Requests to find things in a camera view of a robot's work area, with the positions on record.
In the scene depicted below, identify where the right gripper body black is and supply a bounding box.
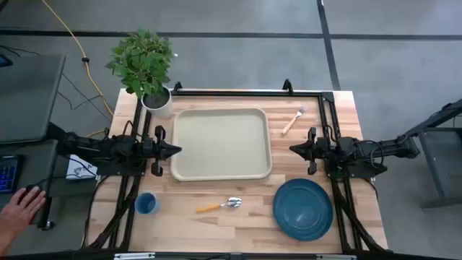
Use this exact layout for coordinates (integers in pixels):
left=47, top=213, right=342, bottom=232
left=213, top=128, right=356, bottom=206
left=305, top=126, right=331, bottom=176

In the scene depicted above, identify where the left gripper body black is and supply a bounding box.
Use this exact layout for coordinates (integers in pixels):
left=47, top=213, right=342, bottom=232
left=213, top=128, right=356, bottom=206
left=142, top=125, right=170, bottom=177

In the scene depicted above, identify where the fork with orange handle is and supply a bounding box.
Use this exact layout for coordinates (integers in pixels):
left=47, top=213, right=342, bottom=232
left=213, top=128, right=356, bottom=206
left=280, top=104, right=309, bottom=137

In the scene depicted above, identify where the blue ceramic plate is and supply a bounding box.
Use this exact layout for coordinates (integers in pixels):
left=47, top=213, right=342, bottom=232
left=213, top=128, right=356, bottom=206
left=272, top=178, right=334, bottom=242

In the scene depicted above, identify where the spoon with orange handle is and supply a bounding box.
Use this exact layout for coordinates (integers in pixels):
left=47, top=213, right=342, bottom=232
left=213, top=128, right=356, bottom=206
left=195, top=196, right=243, bottom=214

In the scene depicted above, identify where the beige plastic tray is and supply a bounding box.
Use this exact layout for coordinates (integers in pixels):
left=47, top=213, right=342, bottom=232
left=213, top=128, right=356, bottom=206
left=170, top=107, right=274, bottom=182

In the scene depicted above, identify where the blue plastic cup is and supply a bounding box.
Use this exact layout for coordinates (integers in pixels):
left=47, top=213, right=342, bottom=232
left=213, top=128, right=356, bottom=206
left=134, top=191, right=162, bottom=216

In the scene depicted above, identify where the white plant pot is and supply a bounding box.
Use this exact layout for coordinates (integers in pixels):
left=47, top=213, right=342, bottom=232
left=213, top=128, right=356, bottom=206
left=140, top=85, right=175, bottom=120

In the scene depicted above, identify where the white printed box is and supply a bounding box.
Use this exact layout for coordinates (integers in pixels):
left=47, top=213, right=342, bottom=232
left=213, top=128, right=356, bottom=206
left=66, top=154, right=99, bottom=181

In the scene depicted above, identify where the green leafy plant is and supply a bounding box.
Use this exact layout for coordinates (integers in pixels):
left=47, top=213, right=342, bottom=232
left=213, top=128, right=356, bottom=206
left=104, top=27, right=178, bottom=99

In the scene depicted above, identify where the dark grey side desk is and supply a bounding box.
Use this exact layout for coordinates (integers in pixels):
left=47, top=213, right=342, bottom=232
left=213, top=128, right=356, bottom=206
left=0, top=139, right=71, bottom=231

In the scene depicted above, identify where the black metal side table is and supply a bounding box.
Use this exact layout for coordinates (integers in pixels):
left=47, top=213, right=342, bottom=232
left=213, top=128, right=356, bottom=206
left=396, top=97, right=462, bottom=210

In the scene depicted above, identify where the black computer mouse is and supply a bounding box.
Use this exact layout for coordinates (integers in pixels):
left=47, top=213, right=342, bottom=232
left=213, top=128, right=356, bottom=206
left=17, top=183, right=47, bottom=217

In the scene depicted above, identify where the dark grey flat panel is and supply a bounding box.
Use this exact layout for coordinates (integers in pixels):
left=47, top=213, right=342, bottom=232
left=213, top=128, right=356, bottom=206
left=0, top=53, right=66, bottom=145

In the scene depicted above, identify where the person's hand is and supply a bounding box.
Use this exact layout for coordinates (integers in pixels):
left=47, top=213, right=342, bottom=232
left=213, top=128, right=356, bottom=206
left=0, top=186, right=47, bottom=256

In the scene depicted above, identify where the backlit black keyboard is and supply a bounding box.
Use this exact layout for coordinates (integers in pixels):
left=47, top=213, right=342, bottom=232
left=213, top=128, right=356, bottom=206
left=0, top=154, right=23, bottom=195

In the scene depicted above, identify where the black aluminium table frame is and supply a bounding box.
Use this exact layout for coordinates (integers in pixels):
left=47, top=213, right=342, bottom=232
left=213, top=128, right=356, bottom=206
left=82, top=78, right=389, bottom=254

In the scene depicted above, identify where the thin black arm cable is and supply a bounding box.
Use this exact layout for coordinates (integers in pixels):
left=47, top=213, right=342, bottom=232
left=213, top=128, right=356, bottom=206
left=81, top=175, right=111, bottom=249

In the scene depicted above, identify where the yellow extension cable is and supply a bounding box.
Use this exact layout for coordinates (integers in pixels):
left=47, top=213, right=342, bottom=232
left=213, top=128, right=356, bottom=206
left=40, top=0, right=116, bottom=117

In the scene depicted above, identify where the silver metal bracket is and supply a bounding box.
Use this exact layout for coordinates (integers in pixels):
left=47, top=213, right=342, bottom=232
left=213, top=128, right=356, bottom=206
left=113, top=252, right=156, bottom=260
left=315, top=254, right=357, bottom=260

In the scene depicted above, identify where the thin black floor cable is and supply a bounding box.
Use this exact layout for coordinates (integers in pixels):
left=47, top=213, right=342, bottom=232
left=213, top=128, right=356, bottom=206
left=0, top=45, right=113, bottom=124

